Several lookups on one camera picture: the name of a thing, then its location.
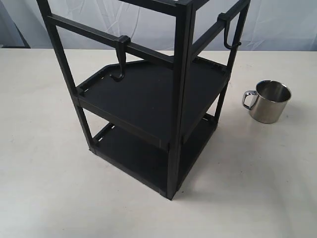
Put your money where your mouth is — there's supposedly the white backdrop cloth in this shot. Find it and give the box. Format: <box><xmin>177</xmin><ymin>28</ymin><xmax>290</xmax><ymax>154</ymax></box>
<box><xmin>0</xmin><ymin>0</ymin><xmax>317</xmax><ymax>51</ymax></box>

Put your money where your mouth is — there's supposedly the stainless steel mug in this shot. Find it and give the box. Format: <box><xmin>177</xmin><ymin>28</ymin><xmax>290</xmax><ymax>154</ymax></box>
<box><xmin>242</xmin><ymin>80</ymin><xmax>292</xmax><ymax>124</ymax></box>

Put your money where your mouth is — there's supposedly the black hook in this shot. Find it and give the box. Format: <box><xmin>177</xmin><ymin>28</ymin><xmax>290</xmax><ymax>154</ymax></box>
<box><xmin>217</xmin><ymin>13</ymin><xmax>241</xmax><ymax>50</ymax></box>
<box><xmin>110</xmin><ymin>35</ymin><xmax>131</xmax><ymax>82</ymax></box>

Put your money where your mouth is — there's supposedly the black left hook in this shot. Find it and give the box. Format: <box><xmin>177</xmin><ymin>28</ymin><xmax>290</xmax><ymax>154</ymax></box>
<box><xmin>110</xmin><ymin>35</ymin><xmax>131</xmax><ymax>82</ymax></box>

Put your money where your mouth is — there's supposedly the black right hook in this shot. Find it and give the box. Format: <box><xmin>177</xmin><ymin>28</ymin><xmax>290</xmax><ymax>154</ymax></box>
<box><xmin>217</xmin><ymin>13</ymin><xmax>241</xmax><ymax>50</ymax></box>

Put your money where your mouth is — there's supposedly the black shelf rack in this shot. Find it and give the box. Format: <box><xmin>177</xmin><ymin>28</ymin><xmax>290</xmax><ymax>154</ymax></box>
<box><xmin>37</xmin><ymin>0</ymin><xmax>250</xmax><ymax>199</ymax></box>

